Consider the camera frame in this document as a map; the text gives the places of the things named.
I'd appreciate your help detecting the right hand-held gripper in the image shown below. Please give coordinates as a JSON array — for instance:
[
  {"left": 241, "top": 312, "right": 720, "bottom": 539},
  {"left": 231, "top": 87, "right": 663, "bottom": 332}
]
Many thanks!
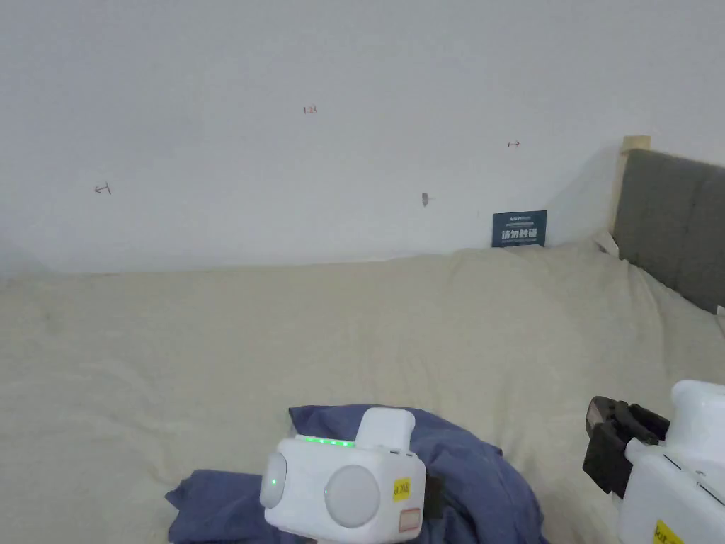
[{"left": 582, "top": 379, "right": 725, "bottom": 544}]

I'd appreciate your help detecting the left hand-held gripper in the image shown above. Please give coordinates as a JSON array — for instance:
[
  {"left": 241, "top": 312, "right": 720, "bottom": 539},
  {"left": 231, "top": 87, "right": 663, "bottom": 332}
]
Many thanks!
[{"left": 258, "top": 407, "right": 446, "bottom": 541}]

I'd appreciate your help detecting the dark blue shirt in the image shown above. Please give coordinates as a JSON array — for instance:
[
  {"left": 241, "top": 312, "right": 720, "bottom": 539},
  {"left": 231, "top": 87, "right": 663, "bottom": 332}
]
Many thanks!
[{"left": 165, "top": 403, "right": 549, "bottom": 544}]

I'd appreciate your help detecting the bed with beige sheet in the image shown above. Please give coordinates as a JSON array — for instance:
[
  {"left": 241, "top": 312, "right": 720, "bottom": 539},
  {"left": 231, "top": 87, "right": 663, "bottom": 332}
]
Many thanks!
[{"left": 0, "top": 239, "right": 725, "bottom": 544}]

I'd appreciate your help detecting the dark blue sign card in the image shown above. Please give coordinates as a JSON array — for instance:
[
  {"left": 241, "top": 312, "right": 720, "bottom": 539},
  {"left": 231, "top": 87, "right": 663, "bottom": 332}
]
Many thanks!
[{"left": 491, "top": 210, "right": 548, "bottom": 249}]

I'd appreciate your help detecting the grey padded headboard, wooden frame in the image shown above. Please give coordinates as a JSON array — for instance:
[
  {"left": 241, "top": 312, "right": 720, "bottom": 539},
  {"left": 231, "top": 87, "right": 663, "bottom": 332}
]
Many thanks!
[{"left": 608, "top": 135, "right": 725, "bottom": 316}]

